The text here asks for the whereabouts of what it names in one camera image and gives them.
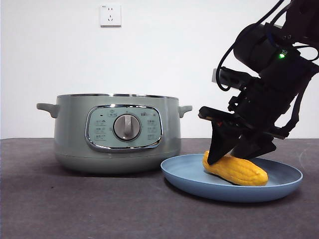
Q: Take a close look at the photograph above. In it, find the white wall socket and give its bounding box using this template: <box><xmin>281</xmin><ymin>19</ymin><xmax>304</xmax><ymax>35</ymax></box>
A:
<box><xmin>100</xmin><ymin>4</ymin><xmax>122</xmax><ymax>28</ymax></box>

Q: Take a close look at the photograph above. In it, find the yellow corn cob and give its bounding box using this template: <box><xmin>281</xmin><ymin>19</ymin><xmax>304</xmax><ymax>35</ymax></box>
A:
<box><xmin>201</xmin><ymin>150</ymin><xmax>269</xmax><ymax>186</ymax></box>

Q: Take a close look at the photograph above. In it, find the blue round plate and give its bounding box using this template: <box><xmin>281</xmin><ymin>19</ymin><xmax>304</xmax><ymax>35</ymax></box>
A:
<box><xmin>160</xmin><ymin>153</ymin><xmax>304</xmax><ymax>203</ymax></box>

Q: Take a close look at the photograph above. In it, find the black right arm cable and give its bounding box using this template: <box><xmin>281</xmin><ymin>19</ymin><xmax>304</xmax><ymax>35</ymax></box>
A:
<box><xmin>215</xmin><ymin>0</ymin><xmax>286</xmax><ymax>92</ymax></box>

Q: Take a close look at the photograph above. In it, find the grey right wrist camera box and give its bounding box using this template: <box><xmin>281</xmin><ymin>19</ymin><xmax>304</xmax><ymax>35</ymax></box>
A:
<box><xmin>211</xmin><ymin>66</ymin><xmax>250</xmax><ymax>91</ymax></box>

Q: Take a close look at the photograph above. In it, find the pale green electric steamer pot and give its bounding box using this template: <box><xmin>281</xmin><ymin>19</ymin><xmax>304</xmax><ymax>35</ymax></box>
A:
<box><xmin>36</xmin><ymin>93</ymin><xmax>193</xmax><ymax>174</ymax></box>

